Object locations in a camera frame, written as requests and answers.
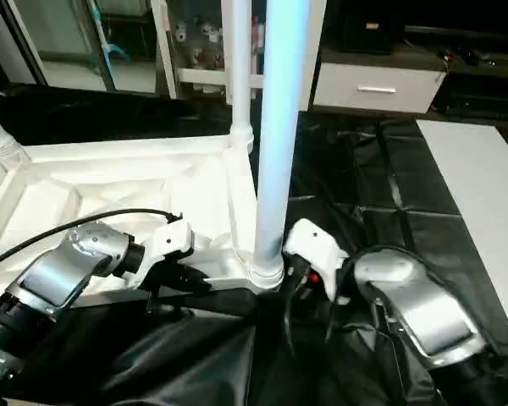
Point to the black box with yellow label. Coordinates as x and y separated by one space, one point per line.
368 25

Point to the white drawer unit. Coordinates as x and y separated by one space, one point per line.
377 87

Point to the blue metal stand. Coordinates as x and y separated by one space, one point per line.
106 38

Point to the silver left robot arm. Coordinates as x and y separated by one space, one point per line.
59 271

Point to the white plastic table top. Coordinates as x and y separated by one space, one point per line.
110 182

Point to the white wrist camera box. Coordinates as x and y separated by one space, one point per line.
165 245
317 245

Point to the dark wooden TV bench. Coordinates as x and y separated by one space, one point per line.
483 80

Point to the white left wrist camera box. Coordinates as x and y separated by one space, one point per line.
165 245

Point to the white glass-door cabinet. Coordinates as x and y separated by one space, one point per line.
203 42

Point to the black work mat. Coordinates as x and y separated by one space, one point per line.
372 178

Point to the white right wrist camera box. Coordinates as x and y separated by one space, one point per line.
317 245

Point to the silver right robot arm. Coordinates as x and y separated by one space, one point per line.
423 313

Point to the white plastic table leg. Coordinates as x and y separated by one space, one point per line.
0 135
279 127
239 68

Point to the white flat panel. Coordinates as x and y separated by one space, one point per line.
483 186

